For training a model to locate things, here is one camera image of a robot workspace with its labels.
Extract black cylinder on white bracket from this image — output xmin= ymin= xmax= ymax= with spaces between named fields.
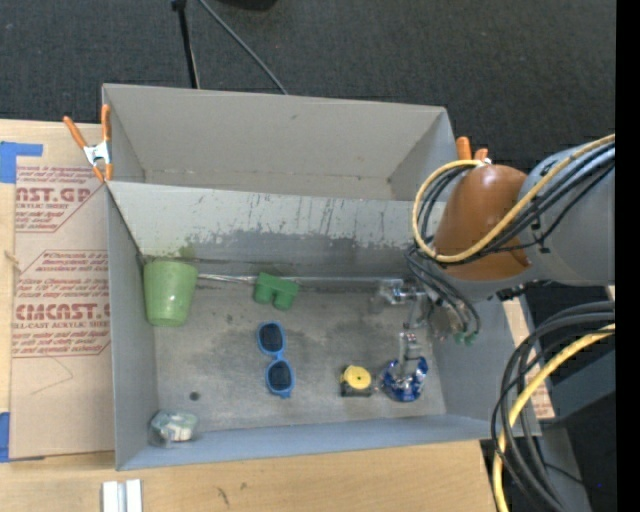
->
xmin=494 ymin=282 xmax=539 ymax=302

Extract brown cardboard board red print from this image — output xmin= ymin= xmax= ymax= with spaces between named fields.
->
xmin=0 ymin=118 xmax=557 ymax=464

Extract blue sunglasses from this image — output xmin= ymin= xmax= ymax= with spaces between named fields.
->
xmin=256 ymin=320 xmax=297 ymax=400

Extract green toy block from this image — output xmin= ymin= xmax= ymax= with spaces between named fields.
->
xmin=251 ymin=271 xmax=301 ymax=312

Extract yellow and black round tool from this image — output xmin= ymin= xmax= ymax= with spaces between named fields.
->
xmin=339 ymin=364 xmax=374 ymax=398

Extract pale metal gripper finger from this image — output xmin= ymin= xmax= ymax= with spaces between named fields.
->
xmin=398 ymin=330 xmax=427 ymax=383
xmin=368 ymin=279 xmax=417 ymax=314

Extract green plastic cup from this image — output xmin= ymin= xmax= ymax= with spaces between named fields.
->
xmin=143 ymin=259 xmax=199 ymax=328

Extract blue crumpled packet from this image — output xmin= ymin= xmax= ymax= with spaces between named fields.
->
xmin=377 ymin=355 xmax=430 ymax=403

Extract grey metal bin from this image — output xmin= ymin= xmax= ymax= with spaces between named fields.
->
xmin=101 ymin=83 xmax=542 ymax=472

